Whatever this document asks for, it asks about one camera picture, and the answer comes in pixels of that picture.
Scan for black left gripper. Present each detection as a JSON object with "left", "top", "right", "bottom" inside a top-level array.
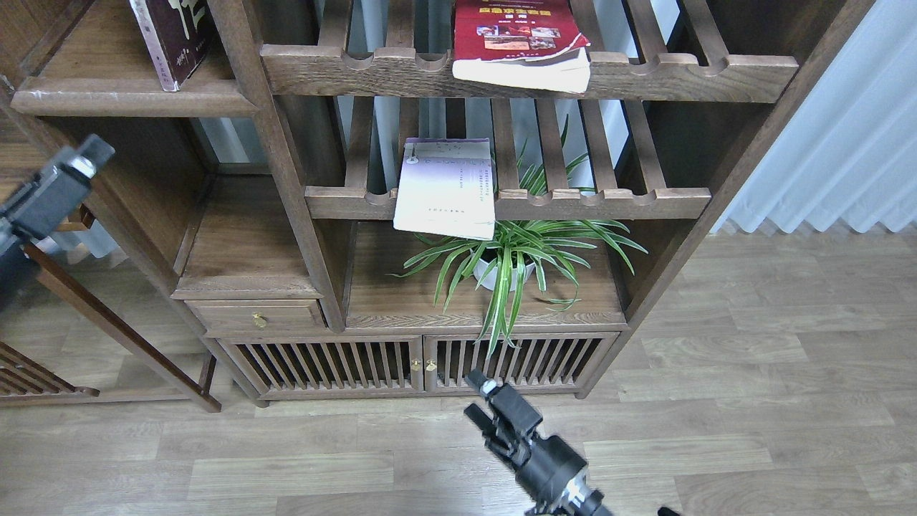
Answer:
[{"left": 1, "top": 134, "right": 115, "bottom": 312}]

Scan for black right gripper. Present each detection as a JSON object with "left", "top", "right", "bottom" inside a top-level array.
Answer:
[{"left": 463, "top": 369, "right": 612, "bottom": 515}]

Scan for maroon book white characters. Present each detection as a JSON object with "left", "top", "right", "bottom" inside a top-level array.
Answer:
[{"left": 129, "top": 1, "right": 216, "bottom": 92}]

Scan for red paperback book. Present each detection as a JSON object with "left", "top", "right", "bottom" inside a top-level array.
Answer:
[{"left": 451, "top": 1, "right": 592, "bottom": 94}]

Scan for wooden side rack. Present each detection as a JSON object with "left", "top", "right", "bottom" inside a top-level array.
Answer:
[{"left": 0, "top": 115, "right": 223, "bottom": 414}]

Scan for white plant pot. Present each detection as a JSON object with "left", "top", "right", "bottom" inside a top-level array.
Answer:
[{"left": 473, "top": 254, "right": 536, "bottom": 292}]

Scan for green spider plant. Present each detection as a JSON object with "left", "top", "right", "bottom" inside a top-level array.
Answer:
[{"left": 393, "top": 138, "right": 645, "bottom": 349}]

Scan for brass drawer knob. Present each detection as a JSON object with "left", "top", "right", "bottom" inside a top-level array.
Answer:
[{"left": 251, "top": 312, "right": 269, "bottom": 330}]

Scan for white purple book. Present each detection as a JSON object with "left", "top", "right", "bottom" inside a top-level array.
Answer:
[{"left": 393, "top": 138, "right": 495, "bottom": 241}]

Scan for dark wooden bookshelf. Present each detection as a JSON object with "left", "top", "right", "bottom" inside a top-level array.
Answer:
[{"left": 2, "top": 1, "right": 873, "bottom": 406}]

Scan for white pleated curtain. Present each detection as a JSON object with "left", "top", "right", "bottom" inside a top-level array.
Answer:
[{"left": 713, "top": 1, "right": 916, "bottom": 234}]

